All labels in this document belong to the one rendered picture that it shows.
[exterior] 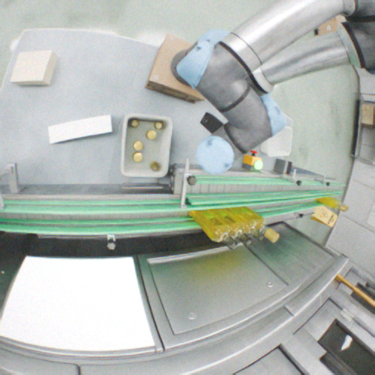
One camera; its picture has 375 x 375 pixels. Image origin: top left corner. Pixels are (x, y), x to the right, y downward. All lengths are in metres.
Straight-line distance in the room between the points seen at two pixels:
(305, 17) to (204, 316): 0.63
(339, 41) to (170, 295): 0.74
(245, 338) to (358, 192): 6.02
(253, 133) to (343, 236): 6.34
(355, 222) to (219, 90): 6.25
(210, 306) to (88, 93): 0.81
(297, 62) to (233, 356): 0.68
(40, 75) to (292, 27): 0.71
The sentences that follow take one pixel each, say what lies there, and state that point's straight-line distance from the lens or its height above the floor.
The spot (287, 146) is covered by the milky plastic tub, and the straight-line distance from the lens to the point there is 1.11.
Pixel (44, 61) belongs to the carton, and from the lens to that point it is 0.74.
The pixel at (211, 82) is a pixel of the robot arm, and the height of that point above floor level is 1.21.
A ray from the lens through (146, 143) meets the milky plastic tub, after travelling 0.68.
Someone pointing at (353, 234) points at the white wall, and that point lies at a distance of 6.46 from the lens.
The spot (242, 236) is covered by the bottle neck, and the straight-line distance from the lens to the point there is 0.54.
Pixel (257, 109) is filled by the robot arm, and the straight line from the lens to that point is 0.30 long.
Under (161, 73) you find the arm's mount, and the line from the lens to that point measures 0.63.
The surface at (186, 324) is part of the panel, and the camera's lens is 0.46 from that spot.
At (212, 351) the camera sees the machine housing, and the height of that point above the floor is 1.36.
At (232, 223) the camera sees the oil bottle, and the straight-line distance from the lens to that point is 0.56.
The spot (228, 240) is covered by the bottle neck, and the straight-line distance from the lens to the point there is 0.51.
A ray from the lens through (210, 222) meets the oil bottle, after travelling 0.55.
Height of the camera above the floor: 1.44
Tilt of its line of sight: 60 degrees down
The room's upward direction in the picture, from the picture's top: 131 degrees clockwise
